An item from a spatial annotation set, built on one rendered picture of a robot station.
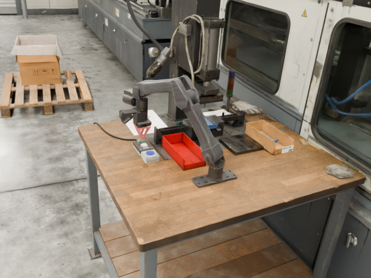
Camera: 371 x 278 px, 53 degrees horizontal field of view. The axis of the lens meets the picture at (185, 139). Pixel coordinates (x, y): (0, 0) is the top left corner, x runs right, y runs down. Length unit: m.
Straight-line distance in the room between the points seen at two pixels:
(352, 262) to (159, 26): 3.71
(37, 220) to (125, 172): 1.36
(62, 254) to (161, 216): 1.30
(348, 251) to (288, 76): 1.04
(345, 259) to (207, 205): 0.99
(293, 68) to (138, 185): 1.21
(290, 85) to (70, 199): 1.85
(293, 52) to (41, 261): 2.01
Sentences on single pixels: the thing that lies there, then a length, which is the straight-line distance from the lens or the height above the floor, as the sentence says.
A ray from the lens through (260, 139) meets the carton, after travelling 1.96.
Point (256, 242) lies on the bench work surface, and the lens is 2.39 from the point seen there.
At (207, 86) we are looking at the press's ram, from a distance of 1.88.
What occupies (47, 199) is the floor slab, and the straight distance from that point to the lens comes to 3.10.
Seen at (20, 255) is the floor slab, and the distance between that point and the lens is 2.68.
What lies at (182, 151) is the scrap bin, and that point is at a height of 0.90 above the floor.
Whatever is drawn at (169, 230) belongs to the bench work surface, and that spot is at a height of 0.90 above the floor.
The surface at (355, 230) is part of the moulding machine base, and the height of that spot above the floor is 0.57.
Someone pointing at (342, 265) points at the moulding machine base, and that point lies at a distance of 2.27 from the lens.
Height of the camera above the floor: 1.80
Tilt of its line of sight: 28 degrees down
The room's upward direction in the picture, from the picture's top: 4 degrees clockwise
